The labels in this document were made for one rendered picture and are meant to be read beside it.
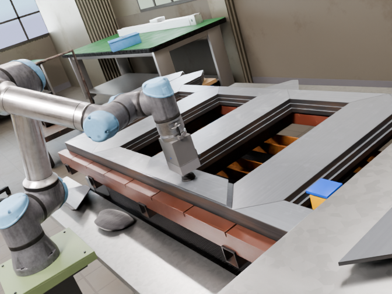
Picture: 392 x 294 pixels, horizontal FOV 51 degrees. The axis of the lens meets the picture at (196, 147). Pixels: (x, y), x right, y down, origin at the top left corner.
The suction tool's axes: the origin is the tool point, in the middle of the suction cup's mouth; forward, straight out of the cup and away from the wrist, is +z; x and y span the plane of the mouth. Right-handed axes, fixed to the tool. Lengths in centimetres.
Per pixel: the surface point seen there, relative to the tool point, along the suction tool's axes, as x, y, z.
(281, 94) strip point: -62, 27, 1
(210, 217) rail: 3.7, -14.6, 4.6
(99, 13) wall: -195, 595, -38
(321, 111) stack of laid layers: -60, 4, 4
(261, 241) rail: 2.1, -33.6, 4.6
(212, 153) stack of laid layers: -17.6, 14.4, 2.6
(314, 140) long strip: -36.2, -15.3, 0.7
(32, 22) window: -126, 800, -58
